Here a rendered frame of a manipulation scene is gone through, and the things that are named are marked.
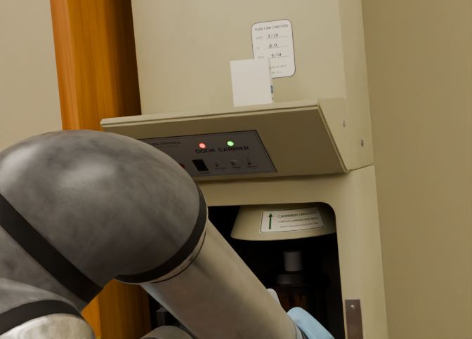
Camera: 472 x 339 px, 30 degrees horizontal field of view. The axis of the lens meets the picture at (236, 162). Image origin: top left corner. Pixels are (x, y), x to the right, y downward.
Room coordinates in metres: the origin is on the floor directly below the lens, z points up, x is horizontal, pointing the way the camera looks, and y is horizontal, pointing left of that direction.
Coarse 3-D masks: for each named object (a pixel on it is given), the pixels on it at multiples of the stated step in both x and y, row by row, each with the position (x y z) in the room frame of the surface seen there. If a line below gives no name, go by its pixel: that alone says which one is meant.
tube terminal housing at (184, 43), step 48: (144, 0) 1.31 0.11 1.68; (192, 0) 1.28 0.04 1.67; (240, 0) 1.24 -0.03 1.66; (288, 0) 1.22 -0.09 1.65; (336, 0) 1.19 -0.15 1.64; (144, 48) 1.31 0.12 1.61; (192, 48) 1.28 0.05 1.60; (240, 48) 1.25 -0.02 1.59; (336, 48) 1.19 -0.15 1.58; (144, 96) 1.31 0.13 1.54; (192, 96) 1.28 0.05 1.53; (288, 96) 1.22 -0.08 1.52; (336, 96) 1.19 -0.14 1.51; (240, 192) 1.26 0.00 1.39; (288, 192) 1.23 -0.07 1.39; (336, 192) 1.20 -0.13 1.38; (384, 336) 1.27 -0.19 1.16
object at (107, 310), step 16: (112, 288) 1.22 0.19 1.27; (128, 288) 1.24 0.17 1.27; (96, 304) 1.19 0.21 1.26; (112, 304) 1.21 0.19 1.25; (128, 304) 1.24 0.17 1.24; (144, 304) 1.27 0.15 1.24; (96, 320) 1.19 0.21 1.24; (112, 320) 1.21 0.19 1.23; (128, 320) 1.24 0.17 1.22; (144, 320) 1.27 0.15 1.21; (96, 336) 1.18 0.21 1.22; (112, 336) 1.21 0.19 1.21; (128, 336) 1.24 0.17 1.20
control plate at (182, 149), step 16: (160, 144) 1.21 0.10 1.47; (176, 144) 1.20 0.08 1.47; (192, 144) 1.19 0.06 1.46; (208, 144) 1.18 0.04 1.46; (224, 144) 1.18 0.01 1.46; (240, 144) 1.17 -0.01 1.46; (256, 144) 1.16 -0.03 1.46; (176, 160) 1.23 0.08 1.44; (208, 160) 1.21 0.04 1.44; (224, 160) 1.20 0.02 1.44; (240, 160) 1.19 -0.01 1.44; (256, 160) 1.19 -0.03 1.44; (192, 176) 1.25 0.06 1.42
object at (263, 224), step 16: (240, 208) 1.32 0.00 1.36; (256, 208) 1.28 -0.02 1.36; (272, 208) 1.27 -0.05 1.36; (288, 208) 1.26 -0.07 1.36; (304, 208) 1.27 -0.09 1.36; (320, 208) 1.28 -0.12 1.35; (240, 224) 1.30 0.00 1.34; (256, 224) 1.27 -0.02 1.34; (272, 224) 1.26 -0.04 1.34; (288, 224) 1.25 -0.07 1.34; (304, 224) 1.26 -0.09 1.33; (320, 224) 1.26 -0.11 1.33; (256, 240) 1.26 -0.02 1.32; (272, 240) 1.25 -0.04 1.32
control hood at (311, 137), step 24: (120, 120) 1.20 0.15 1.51; (144, 120) 1.18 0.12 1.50; (168, 120) 1.17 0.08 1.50; (192, 120) 1.16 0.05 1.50; (216, 120) 1.15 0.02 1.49; (240, 120) 1.13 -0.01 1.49; (264, 120) 1.12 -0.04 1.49; (288, 120) 1.11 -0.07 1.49; (312, 120) 1.10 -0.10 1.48; (336, 120) 1.14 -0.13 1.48; (264, 144) 1.16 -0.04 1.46; (288, 144) 1.15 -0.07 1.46; (312, 144) 1.14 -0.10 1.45; (336, 144) 1.13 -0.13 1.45; (288, 168) 1.19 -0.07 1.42; (312, 168) 1.17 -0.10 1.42; (336, 168) 1.16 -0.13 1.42
